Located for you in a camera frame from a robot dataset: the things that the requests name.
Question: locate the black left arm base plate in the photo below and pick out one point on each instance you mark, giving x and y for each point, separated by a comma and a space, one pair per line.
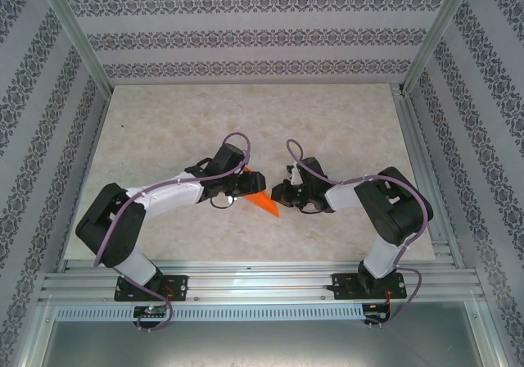
180, 287

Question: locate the right circuit board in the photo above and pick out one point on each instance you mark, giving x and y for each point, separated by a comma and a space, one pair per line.
374, 313

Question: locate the grey metal sheet panel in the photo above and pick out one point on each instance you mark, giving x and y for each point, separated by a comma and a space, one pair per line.
262, 342

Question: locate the orange cloth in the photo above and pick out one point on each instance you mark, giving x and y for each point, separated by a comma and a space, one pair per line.
266, 205

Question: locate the aluminium front rail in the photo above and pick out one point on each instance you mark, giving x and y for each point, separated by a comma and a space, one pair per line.
254, 279

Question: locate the aluminium side rail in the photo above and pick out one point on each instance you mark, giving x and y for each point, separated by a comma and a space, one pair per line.
425, 146
88, 154

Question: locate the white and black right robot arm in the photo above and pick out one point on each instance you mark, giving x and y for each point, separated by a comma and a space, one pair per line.
341, 197

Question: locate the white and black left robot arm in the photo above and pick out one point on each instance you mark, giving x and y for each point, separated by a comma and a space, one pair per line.
172, 195

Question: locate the aluminium corner post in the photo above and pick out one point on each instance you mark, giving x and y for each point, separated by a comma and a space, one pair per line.
78, 35
438, 35

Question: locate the white right camera mount bracket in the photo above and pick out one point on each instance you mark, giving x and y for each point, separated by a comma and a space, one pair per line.
293, 173

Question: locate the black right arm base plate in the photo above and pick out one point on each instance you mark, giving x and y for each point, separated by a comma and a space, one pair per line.
341, 289

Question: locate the left circuit board green light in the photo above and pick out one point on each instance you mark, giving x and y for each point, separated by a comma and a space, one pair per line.
151, 310

